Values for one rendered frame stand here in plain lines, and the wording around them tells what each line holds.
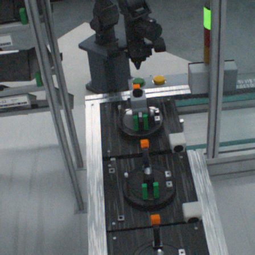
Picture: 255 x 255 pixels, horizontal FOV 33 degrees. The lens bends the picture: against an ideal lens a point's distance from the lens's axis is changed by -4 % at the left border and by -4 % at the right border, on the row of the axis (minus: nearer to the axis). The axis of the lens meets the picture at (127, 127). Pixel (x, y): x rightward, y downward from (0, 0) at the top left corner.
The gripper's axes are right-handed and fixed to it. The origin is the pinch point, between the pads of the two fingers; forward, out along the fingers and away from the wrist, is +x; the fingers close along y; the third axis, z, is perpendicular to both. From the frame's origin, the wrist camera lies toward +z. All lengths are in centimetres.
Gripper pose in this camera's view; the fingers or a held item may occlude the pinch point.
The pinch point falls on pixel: (136, 60)
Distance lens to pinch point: 148.0
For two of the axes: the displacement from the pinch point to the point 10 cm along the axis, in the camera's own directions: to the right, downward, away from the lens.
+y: 9.9, -1.3, 0.2
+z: 1.0, 6.7, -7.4
